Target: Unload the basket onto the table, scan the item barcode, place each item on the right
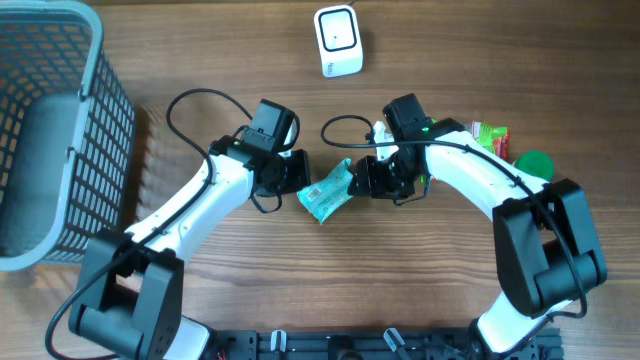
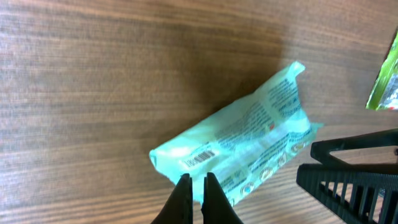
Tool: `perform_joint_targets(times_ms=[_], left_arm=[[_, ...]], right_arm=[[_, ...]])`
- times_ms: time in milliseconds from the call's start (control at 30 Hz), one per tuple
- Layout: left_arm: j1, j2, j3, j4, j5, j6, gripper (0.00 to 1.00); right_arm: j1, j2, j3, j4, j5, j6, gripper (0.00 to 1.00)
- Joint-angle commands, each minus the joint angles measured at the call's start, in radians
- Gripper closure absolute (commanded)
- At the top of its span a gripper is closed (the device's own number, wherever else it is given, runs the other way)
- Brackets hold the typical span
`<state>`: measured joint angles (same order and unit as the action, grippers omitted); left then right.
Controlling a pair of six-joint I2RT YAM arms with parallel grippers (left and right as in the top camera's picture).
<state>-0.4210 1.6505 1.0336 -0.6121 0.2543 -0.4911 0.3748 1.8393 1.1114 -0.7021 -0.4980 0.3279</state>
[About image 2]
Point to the teal snack packet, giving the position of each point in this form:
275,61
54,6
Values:
244,143

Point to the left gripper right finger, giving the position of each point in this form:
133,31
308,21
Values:
216,208

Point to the green snack bag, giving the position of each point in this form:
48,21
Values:
383,95

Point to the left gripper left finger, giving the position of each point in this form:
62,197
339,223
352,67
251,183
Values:
178,209

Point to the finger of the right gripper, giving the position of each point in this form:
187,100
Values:
320,151
364,193

